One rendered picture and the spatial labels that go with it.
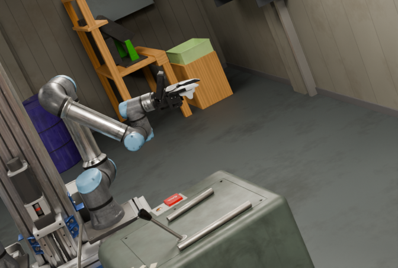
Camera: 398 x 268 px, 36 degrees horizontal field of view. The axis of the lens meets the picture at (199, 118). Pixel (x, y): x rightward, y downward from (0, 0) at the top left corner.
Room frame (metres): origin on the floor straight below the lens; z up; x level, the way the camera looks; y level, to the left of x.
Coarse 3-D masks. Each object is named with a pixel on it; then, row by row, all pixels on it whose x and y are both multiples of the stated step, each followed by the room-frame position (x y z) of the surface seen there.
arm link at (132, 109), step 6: (138, 96) 2.58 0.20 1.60; (126, 102) 2.57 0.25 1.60; (132, 102) 2.56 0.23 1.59; (138, 102) 2.55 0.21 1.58; (120, 108) 2.57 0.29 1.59; (126, 108) 2.55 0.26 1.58; (132, 108) 2.55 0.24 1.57; (138, 108) 2.54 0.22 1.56; (120, 114) 2.57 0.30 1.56; (126, 114) 2.56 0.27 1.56; (132, 114) 2.55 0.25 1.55; (138, 114) 2.55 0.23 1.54; (144, 114) 2.57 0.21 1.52; (132, 120) 2.56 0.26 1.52
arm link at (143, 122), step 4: (144, 116) 2.56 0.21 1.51; (136, 120) 2.55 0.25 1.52; (140, 120) 2.55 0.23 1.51; (144, 120) 2.56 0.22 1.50; (132, 124) 2.56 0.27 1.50; (136, 124) 2.54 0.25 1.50; (140, 124) 2.53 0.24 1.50; (144, 124) 2.54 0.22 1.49; (148, 124) 2.57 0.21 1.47; (148, 128) 2.54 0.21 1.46; (148, 132) 2.53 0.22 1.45; (152, 132) 2.58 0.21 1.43; (148, 136) 2.55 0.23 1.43; (152, 136) 2.56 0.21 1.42; (148, 140) 2.55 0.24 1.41
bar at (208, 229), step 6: (246, 204) 1.86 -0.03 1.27; (234, 210) 1.85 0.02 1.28; (240, 210) 1.84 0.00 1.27; (228, 216) 1.83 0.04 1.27; (234, 216) 1.83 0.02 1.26; (216, 222) 1.82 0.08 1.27; (222, 222) 1.82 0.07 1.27; (204, 228) 1.81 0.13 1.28; (210, 228) 1.81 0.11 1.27; (216, 228) 1.82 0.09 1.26; (198, 234) 1.79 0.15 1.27; (204, 234) 1.80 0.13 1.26; (186, 240) 1.79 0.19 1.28; (192, 240) 1.78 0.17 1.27; (180, 246) 1.77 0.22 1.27; (186, 246) 1.77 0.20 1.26
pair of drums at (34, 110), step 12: (36, 96) 8.80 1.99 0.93; (36, 108) 7.88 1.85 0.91; (36, 120) 7.86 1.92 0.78; (48, 120) 7.91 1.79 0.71; (60, 120) 8.06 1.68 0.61; (48, 132) 7.88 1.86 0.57; (60, 132) 7.97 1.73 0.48; (48, 144) 7.85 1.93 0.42; (60, 144) 7.91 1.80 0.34; (72, 144) 8.06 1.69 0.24; (60, 156) 7.87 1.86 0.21; (72, 156) 7.96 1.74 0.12; (60, 168) 7.85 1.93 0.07
